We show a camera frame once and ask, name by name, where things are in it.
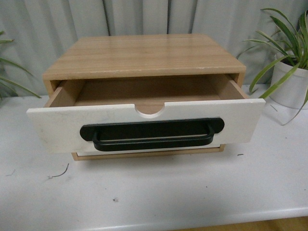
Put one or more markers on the black metal drawer handle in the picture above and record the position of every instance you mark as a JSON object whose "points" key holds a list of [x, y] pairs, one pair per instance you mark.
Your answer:
{"points": [[149, 135]]}

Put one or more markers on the white plant pot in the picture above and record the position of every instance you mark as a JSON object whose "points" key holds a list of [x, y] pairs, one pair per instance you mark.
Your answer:
{"points": [[292, 92]]}

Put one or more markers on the grey curtain backdrop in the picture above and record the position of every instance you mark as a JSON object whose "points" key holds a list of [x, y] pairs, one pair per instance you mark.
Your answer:
{"points": [[35, 33]]}

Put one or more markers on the white front wooden drawer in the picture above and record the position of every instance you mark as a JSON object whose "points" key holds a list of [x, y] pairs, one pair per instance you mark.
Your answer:
{"points": [[138, 99]]}

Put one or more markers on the green spider plant right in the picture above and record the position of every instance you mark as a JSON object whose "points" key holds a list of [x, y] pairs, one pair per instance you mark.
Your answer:
{"points": [[291, 46]]}

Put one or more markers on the wooden drawer cabinet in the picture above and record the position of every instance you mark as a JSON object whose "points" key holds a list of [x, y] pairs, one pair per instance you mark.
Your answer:
{"points": [[142, 56]]}

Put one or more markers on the green plant leaves left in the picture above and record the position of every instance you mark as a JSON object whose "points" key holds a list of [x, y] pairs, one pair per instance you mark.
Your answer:
{"points": [[6, 82]]}

